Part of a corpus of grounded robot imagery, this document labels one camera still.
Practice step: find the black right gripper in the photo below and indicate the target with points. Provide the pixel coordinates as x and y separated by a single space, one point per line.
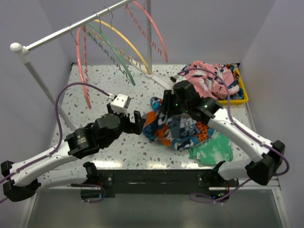
166 107

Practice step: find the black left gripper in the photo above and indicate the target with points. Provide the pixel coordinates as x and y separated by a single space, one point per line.
137 126

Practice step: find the blue orange patterned shorts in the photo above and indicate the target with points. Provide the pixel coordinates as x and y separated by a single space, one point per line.
179 132

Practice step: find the pink hanger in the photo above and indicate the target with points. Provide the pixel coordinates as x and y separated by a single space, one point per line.
163 50
82 64

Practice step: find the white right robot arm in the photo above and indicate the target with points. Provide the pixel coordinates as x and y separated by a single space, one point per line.
264 156

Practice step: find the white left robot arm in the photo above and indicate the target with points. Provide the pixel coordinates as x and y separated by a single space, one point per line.
22 180

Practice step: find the pink shark print shorts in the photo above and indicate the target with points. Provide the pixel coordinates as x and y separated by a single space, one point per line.
205 79

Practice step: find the green tie-dye shorts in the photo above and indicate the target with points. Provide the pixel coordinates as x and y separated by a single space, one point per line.
215 149

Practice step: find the yellow plastic bin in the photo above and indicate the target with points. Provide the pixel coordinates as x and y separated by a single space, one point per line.
232 78

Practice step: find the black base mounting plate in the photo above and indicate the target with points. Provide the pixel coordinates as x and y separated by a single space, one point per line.
167 182

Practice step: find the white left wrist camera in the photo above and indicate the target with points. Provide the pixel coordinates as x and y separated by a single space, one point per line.
120 104

